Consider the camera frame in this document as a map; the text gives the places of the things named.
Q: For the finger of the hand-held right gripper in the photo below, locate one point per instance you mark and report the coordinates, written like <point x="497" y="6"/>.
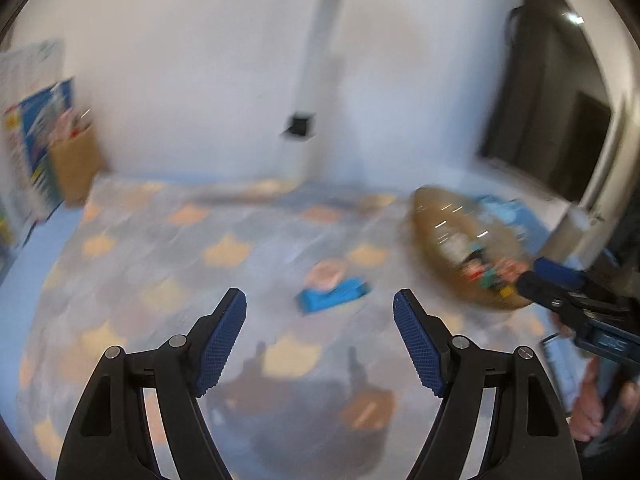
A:
<point x="560" y="274"/>
<point x="542" y="290"/>

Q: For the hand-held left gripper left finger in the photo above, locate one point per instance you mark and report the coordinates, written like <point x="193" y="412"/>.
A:
<point x="225" y="340"/>

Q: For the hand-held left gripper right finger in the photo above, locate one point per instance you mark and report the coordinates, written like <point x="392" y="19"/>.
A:
<point x="415" y="340"/>

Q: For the blue card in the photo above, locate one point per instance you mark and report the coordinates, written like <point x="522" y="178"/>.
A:
<point x="330" y="297"/>

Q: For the golden brown bowl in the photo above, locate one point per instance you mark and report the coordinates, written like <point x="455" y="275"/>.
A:
<point x="440" y="230"/>

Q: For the person's right hand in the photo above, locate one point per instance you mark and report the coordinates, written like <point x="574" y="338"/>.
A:
<point x="585" y="410"/>

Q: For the scale-patterned tablecloth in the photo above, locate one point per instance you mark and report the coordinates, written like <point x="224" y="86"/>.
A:
<point x="150" y="270"/>

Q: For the pink shell-shaped eraser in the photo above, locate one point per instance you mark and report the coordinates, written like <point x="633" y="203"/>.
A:
<point x="327" y="272"/>

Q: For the dark flat screen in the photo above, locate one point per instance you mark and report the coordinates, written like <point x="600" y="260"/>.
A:
<point x="545" y="85"/>

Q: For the brown cardboard box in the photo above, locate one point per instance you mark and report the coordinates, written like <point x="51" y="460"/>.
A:
<point x="77" y="170"/>

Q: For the small black box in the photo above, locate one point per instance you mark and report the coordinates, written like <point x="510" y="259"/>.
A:
<point x="300" y="126"/>

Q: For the colourful printed poster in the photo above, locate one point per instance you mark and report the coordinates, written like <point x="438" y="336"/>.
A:
<point x="30" y="150"/>

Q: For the white upright column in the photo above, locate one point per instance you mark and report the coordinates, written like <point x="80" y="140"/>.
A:
<point x="320" y="60"/>

